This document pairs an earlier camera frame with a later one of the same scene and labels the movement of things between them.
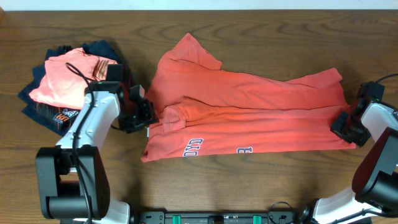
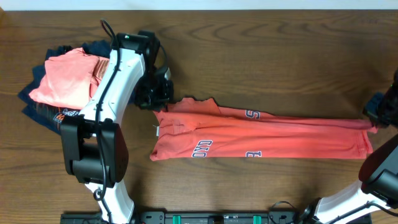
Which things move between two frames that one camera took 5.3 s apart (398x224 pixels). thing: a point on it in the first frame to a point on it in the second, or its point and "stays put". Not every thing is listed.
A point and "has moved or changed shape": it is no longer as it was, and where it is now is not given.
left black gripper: [147, 112] to [152, 101]
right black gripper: [337, 127] to [372, 108]
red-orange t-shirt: [204, 111] has moved or changed shape
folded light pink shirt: [67, 77] stays put
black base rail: [220, 217] stays put
